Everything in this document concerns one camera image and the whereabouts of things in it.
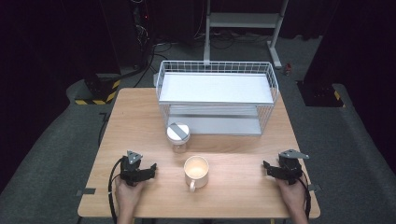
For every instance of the person's left hand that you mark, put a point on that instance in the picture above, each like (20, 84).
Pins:
(129, 194)

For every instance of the small red object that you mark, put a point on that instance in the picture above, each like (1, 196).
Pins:
(288, 69)

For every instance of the white metal stand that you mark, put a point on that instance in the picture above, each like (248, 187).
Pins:
(243, 20)

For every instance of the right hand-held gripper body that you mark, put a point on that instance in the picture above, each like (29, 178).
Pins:
(291, 169)

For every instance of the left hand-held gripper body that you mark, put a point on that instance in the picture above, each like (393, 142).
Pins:
(132, 172)

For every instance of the person's right hand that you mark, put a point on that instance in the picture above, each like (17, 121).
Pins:
(292, 194)

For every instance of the grey tape strip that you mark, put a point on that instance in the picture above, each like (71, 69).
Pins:
(87, 191)
(315, 187)

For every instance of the black base with yellow stripes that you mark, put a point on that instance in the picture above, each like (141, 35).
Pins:
(320, 93)
(99, 90)

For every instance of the cream ceramic mug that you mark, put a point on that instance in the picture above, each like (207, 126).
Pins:
(196, 174)

